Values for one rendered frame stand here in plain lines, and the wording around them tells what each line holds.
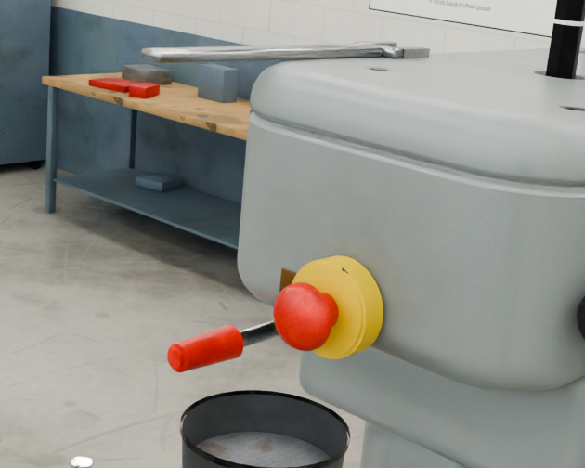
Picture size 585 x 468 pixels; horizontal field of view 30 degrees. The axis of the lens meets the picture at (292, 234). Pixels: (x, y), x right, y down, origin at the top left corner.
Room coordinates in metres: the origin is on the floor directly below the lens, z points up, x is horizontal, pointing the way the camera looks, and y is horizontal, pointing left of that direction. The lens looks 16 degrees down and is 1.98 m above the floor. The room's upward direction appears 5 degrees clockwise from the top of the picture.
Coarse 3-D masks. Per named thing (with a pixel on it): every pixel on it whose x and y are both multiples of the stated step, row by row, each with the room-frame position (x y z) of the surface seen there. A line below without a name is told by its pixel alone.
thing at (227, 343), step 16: (272, 320) 0.73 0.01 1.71; (208, 336) 0.68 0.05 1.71; (224, 336) 0.68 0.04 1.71; (240, 336) 0.69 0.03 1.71; (256, 336) 0.71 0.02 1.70; (272, 336) 0.72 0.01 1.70; (176, 352) 0.66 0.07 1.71; (192, 352) 0.66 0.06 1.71; (208, 352) 0.67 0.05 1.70; (224, 352) 0.68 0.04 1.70; (240, 352) 0.69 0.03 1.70; (176, 368) 0.66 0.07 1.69; (192, 368) 0.66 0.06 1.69
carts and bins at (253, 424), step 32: (192, 416) 2.85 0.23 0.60; (224, 416) 2.95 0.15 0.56; (256, 416) 2.98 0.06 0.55; (288, 416) 2.98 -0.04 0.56; (320, 416) 2.93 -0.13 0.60; (192, 448) 2.62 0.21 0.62; (224, 448) 2.85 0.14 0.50; (256, 448) 2.87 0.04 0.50; (288, 448) 2.88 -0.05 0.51; (320, 448) 2.91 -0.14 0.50
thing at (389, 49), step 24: (144, 48) 0.66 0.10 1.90; (168, 48) 0.67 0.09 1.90; (192, 48) 0.68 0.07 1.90; (216, 48) 0.69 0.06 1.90; (240, 48) 0.71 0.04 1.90; (264, 48) 0.72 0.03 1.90; (288, 48) 0.73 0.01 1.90; (312, 48) 0.75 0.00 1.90; (336, 48) 0.76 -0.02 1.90; (360, 48) 0.78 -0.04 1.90; (384, 48) 0.80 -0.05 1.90; (408, 48) 0.80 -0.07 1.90
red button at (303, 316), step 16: (288, 288) 0.60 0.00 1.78; (304, 288) 0.59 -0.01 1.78; (288, 304) 0.59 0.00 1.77; (304, 304) 0.58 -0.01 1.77; (320, 304) 0.58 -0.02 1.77; (336, 304) 0.60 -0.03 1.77; (288, 320) 0.59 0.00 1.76; (304, 320) 0.58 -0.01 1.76; (320, 320) 0.58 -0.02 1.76; (336, 320) 0.60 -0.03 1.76; (288, 336) 0.59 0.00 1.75; (304, 336) 0.58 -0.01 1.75; (320, 336) 0.58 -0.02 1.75
